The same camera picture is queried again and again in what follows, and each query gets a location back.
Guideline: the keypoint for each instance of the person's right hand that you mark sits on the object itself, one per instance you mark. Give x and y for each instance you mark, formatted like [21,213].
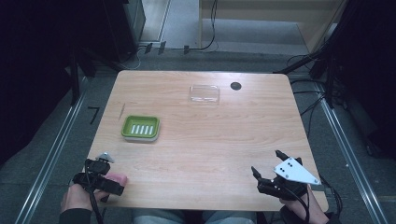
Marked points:
[306,207]

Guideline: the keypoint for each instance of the dark cabinet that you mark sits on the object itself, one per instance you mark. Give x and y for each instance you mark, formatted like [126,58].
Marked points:
[124,28]

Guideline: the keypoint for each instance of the black stand leg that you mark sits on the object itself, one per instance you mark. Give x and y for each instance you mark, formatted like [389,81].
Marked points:
[74,81]
[300,62]

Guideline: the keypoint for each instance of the metal floor rail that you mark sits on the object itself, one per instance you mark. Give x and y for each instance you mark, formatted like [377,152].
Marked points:
[53,155]
[348,155]

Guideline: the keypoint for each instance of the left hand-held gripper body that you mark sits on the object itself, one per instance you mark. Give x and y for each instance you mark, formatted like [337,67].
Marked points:
[97,168]

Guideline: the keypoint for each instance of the pink soap bar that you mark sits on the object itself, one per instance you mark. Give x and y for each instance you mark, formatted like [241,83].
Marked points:
[117,178]

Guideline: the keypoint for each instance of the black round table grommet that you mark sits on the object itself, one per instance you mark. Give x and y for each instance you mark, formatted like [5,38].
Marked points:
[236,86]

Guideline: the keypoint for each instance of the black power plug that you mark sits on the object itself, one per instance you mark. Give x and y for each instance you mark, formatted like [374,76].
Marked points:
[186,49]
[161,47]
[148,48]

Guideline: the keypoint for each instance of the black curtain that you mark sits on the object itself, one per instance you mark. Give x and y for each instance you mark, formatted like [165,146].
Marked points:
[34,68]
[370,68]

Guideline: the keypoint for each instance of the clear plastic container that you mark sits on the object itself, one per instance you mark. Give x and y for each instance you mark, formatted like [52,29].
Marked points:
[204,94]

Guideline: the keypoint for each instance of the person's left hand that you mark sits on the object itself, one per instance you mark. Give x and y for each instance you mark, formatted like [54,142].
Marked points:
[76,197]

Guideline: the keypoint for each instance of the black angled floor tape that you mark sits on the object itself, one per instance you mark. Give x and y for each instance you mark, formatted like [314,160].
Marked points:
[94,113]

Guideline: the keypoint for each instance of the green soap dish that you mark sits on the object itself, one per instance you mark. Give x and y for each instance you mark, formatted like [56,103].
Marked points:
[141,128]

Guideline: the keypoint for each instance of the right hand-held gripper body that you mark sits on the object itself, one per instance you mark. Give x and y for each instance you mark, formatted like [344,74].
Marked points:
[294,174]

